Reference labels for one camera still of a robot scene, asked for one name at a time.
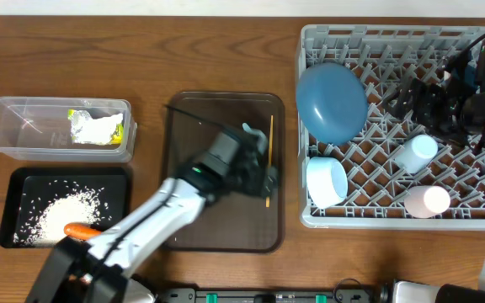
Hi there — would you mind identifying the light blue plastic knife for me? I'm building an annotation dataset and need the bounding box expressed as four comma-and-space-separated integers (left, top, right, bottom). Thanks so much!
242, 123, 269, 155

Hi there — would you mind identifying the light blue cup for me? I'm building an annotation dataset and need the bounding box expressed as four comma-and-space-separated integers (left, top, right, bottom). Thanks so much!
394, 135, 438, 174

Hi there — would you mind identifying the wooden chopstick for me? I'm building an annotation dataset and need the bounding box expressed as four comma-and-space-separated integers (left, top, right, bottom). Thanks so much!
265, 115, 274, 208

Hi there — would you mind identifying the light blue bowl with rice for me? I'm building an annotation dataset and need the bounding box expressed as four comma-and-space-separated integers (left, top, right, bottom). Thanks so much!
306, 157, 348, 209

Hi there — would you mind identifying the pink cup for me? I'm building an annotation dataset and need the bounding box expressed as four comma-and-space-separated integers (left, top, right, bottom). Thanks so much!
403, 186, 450, 219

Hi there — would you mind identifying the dark blue plate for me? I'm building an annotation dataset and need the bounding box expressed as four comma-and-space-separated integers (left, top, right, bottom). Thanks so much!
296, 63, 369, 146

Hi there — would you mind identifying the foil snack wrapper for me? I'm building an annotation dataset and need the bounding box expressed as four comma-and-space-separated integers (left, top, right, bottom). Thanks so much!
67, 109, 125, 146

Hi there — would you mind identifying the white tissue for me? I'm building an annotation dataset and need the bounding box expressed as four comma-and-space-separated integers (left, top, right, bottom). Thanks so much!
73, 112, 125, 146

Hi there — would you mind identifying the orange carrot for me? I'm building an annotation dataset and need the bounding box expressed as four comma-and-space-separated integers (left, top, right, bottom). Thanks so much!
63, 223, 101, 241

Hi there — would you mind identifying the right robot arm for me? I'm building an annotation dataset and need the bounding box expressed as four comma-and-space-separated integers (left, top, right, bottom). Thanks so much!
383, 35, 485, 302

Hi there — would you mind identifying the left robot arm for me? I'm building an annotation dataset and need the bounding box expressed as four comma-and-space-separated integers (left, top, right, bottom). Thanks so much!
26, 128, 278, 302

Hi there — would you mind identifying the grey plastic dishwasher rack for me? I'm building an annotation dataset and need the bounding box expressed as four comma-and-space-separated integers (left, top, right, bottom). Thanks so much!
296, 24, 485, 231

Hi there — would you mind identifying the brown serving tray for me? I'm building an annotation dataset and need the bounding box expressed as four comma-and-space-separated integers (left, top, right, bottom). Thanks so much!
161, 91, 285, 253

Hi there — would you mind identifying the black tray bin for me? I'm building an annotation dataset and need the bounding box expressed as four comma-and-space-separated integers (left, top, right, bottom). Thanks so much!
0, 167, 131, 248

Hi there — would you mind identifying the pile of white rice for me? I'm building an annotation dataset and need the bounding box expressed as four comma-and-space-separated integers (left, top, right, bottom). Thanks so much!
12, 178, 114, 247

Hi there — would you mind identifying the clear plastic bin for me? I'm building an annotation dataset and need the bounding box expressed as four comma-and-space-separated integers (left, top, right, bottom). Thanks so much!
0, 97, 137, 162

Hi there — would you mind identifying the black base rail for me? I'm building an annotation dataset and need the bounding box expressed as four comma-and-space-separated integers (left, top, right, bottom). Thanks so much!
157, 288, 392, 303

